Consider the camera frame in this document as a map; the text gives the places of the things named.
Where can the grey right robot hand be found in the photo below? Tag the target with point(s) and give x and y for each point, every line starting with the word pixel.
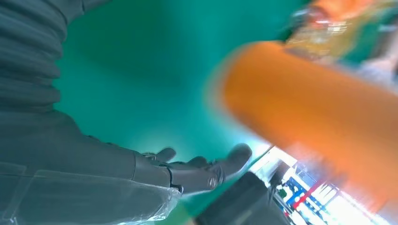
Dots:
pixel 77 174

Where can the black carrying case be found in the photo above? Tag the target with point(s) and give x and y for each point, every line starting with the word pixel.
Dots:
pixel 242 202

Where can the yellow plastic sheet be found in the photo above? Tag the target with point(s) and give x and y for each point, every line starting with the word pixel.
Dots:
pixel 320 40

